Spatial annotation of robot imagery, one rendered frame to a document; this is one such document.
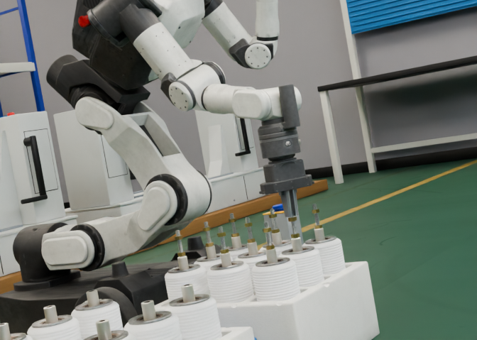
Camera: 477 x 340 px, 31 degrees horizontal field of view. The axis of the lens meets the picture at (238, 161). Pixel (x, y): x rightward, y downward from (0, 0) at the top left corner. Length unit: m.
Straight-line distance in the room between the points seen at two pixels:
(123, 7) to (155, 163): 0.47
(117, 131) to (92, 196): 2.32
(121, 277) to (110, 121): 0.44
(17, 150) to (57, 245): 1.73
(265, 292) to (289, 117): 0.38
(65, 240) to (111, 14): 0.75
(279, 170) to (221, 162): 3.76
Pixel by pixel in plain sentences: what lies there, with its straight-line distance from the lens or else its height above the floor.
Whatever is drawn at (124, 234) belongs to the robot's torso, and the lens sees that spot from 2.52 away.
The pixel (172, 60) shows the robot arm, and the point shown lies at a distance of 2.15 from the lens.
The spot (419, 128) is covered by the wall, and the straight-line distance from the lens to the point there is 7.21.
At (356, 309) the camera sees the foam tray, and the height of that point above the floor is 0.09.
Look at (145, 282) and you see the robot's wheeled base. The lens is 2.37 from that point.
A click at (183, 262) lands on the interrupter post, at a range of 2.01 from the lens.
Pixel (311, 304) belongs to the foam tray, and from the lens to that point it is 1.87.
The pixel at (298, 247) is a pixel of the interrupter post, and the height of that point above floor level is 0.26.
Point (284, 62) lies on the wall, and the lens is 7.72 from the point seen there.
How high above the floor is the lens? 0.55
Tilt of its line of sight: 2 degrees down
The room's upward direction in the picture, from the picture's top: 10 degrees counter-clockwise
